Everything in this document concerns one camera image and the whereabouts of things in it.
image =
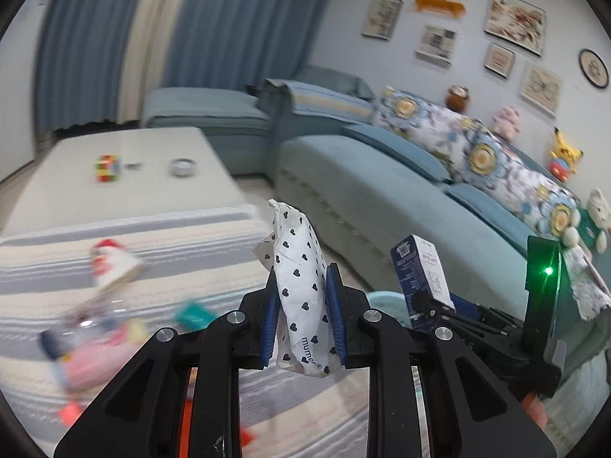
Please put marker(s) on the red white paper cup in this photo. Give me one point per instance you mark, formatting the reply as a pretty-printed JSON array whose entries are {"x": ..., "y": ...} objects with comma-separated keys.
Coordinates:
[{"x": 113, "y": 264}]

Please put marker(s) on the light blue trash basket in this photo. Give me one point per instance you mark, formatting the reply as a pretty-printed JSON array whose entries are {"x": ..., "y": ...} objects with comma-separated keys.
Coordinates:
[{"x": 391, "y": 303}]

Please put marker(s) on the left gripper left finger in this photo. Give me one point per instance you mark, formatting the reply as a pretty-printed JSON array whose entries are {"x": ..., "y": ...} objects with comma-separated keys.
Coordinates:
[{"x": 262, "y": 309}]

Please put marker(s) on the yellow pikachu plush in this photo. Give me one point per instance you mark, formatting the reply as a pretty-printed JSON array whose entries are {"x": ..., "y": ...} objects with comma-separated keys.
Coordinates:
[{"x": 564, "y": 158}]

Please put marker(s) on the large framed picture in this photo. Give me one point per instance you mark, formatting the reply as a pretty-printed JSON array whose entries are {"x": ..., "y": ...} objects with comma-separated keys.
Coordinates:
[{"x": 517, "y": 22}]

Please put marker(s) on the teal small wrapper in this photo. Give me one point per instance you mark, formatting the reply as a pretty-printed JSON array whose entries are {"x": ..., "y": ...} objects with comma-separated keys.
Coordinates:
[{"x": 191, "y": 316}]

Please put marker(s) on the blue white carton box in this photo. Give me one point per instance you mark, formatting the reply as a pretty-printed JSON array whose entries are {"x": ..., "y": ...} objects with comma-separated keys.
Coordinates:
[{"x": 422, "y": 280}]

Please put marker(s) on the white coffee table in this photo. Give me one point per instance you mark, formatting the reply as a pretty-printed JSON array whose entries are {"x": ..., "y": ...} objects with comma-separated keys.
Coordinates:
[{"x": 63, "y": 191}]

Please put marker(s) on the pink plush toy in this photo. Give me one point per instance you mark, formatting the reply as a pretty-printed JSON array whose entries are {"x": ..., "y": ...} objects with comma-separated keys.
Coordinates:
[{"x": 507, "y": 123}]

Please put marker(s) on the blue window curtains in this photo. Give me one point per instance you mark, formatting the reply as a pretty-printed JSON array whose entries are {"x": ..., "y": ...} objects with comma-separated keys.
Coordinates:
[{"x": 97, "y": 60}]

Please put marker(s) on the round wall clock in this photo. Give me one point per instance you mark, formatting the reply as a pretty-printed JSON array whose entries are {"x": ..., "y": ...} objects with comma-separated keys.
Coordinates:
[{"x": 594, "y": 69}]

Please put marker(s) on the floral long cushion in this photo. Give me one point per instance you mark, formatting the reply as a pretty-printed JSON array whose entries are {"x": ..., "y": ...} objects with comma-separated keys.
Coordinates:
[{"x": 475, "y": 156}]

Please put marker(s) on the white bear plush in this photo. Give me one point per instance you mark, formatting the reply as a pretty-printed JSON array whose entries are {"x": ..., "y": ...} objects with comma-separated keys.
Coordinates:
[{"x": 589, "y": 225}]

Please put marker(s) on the blue chaise ottoman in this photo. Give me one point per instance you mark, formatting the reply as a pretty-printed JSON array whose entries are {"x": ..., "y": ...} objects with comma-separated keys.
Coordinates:
[{"x": 230, "y": 120}]

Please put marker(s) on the small metal key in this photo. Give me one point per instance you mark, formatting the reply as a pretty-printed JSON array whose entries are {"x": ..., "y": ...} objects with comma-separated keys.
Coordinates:
[{"x": 133, "y": 166}]

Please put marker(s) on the blue fabric sofa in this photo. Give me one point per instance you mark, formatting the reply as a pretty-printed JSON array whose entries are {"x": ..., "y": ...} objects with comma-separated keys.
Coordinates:
[{"x": 365, "y": 189}]

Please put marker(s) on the person right hand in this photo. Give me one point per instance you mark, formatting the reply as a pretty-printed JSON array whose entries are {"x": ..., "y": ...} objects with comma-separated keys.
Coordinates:
[{"x": 535, "y": 410}]

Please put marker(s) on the pink bottle grey cap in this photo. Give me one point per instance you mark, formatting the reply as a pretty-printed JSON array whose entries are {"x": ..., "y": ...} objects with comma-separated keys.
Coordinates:
[{"x": 91, "y": 364}]

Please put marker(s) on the colourful puzzle cube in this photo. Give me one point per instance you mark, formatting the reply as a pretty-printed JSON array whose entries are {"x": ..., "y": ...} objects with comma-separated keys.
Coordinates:
[{"x": 107, "y": 168}]

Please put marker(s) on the white heart-print paper bag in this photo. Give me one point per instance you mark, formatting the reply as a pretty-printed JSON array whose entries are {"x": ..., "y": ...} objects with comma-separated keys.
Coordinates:
[{"x": 293, "y": 252}]

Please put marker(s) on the striped woven tablecloth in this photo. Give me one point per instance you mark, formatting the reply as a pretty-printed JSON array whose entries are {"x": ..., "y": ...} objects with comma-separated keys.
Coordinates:
[{"x": 205, "y": 256}]

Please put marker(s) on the orange wall shelf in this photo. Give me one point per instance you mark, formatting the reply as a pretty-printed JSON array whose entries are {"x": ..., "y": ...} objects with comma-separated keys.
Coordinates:
[{"x": 452, "y": 8}]

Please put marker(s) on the clear bottle blue cap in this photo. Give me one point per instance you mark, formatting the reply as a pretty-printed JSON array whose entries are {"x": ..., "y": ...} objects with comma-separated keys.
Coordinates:
[{"x": 94, "y": 320}]

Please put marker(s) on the round glass ashtray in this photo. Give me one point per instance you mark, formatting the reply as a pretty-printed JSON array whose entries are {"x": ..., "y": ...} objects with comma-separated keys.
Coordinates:
[{"x": 183, "y": 167}]

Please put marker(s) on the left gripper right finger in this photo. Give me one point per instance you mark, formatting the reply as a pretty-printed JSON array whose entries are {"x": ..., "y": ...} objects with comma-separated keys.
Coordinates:
[{"x": 345, "y": 307}]

